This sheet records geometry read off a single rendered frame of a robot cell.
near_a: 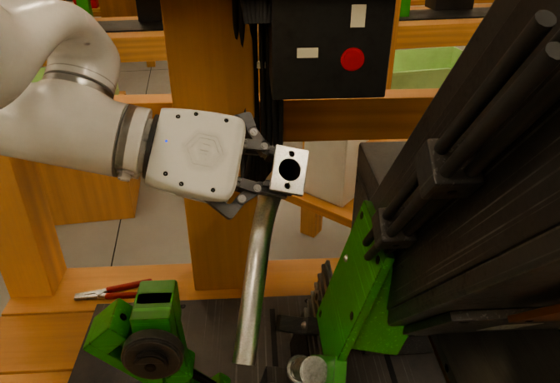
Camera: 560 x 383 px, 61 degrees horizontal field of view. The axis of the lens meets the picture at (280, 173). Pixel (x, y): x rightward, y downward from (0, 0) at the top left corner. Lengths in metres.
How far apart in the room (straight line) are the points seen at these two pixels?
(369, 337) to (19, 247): 0.71
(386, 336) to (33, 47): 0.50
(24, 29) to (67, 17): 0.06
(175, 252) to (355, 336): 2.04
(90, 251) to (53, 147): 2.20
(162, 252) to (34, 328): 1.58
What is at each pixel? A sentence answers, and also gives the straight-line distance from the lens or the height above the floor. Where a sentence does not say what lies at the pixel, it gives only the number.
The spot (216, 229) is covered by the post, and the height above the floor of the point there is 1.04.
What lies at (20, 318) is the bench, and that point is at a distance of 1.13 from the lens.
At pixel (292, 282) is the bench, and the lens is 1.07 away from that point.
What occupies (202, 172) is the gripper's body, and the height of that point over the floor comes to 1.35.
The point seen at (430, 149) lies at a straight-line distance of 0.34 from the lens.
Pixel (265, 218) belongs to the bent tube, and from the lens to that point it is 0.66.
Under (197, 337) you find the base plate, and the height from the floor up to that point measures 0.90.
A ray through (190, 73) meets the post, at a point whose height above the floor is 1.36.
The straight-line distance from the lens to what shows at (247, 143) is 0.56.
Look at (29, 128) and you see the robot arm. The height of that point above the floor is 1.41.
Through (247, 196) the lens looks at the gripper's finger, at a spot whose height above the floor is 1.31.
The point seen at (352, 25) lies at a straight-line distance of 0.69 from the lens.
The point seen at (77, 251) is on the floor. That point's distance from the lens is 2.75.
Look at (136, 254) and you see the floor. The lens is 2.63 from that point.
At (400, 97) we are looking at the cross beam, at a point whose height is 1.27.
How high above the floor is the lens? 1.61
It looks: 30 degrees down
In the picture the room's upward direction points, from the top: straight up
